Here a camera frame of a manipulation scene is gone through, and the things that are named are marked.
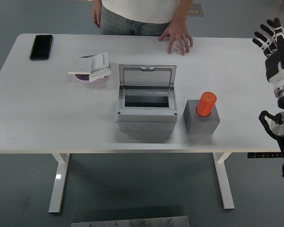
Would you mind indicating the grey box cover frame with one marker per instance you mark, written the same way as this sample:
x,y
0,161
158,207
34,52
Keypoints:
x,y
146,111

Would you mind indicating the person's right hand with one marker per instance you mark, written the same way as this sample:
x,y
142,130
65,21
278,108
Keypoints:
x,y
96,15

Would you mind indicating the black table control panel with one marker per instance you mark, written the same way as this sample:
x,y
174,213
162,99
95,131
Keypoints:
x,y
265,155

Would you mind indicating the black smartphone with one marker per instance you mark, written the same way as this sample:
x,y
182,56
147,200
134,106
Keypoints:
x,y
41,47

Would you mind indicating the orange cylindrical battery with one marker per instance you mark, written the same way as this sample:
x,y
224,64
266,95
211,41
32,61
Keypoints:
x,y
206,104

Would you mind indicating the grey plastic junction box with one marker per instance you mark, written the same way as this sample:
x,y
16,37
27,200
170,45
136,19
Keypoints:
x,y
146,124

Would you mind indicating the person's left hand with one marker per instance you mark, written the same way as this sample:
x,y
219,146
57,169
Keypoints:
x,y
178,33

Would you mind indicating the white table leg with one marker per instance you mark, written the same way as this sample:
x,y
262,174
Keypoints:
x,y
58,184
224,184

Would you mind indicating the transparent hinged box lid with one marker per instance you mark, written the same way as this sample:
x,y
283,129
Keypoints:
x,y
146,75

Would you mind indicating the brown floor sign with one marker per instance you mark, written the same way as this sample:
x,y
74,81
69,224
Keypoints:
x,y
196,10

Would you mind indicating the white wall socket panel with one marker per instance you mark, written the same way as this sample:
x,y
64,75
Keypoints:
x,y
80,66

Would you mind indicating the grey metal plate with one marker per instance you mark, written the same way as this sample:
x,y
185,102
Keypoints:
x,y
130,222

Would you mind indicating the white wall switch panel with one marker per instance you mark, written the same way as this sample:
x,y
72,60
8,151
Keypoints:
x,y
99,75
100,60

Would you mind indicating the purple shallow bowl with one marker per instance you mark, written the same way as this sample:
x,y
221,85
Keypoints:
x,y
85,80

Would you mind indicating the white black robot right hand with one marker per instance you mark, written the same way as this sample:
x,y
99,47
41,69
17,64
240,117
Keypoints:
x,y
280,71

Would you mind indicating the person's right forearm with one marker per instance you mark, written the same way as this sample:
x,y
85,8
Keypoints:
x,y
98,3

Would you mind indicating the grey block with round hole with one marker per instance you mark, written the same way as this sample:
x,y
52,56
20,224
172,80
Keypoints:
x,y
201,125

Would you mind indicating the person's left forearm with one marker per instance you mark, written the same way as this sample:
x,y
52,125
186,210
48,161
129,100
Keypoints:
x,y
183,10

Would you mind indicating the person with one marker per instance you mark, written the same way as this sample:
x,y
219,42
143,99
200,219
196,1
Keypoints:
x,y
142,16

